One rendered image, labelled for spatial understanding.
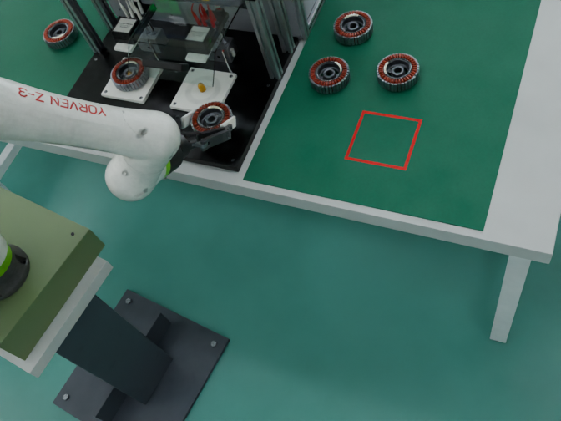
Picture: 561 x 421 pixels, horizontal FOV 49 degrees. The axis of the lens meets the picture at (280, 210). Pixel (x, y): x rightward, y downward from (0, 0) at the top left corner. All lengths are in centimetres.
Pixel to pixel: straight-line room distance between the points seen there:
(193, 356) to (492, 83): 134
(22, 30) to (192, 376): 134
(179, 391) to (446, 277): 100
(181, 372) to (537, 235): 132
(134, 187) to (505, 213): 83
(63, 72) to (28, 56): 18
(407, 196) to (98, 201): 160
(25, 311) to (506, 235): 111
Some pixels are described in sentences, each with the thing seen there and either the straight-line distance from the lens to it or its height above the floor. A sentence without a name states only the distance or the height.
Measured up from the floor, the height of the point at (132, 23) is 92.
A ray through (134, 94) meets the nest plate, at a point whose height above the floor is 78.
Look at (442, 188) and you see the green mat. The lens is 151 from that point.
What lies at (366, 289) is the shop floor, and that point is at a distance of 221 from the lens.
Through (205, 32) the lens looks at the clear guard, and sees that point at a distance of 151.
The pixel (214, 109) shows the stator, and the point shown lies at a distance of 165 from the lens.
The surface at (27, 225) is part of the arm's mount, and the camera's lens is 167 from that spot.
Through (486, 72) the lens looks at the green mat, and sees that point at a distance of 173.
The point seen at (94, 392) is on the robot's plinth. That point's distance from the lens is 237.
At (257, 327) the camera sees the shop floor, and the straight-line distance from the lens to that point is 223.
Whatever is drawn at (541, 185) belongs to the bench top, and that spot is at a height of 75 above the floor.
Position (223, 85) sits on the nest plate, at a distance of 178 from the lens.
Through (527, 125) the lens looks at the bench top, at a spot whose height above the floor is 75.
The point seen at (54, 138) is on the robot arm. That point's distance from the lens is 120.
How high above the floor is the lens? 203
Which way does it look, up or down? 57 degrees down
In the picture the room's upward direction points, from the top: 23 degrees counter-clockwise
